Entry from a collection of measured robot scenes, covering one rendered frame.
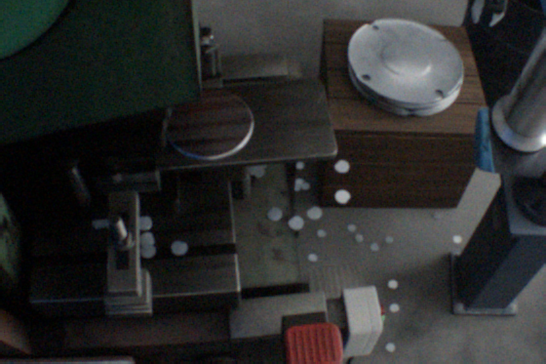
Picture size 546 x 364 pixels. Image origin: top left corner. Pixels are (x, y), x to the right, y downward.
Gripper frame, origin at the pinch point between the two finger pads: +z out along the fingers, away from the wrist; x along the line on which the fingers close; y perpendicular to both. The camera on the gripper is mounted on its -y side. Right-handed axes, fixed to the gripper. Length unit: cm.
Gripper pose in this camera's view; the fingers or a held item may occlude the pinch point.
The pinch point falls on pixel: (484, 21)
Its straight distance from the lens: 145.7
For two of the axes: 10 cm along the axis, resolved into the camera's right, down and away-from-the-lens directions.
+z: -0.1, 5.7, 8.2
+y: 1.9, -8.1, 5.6
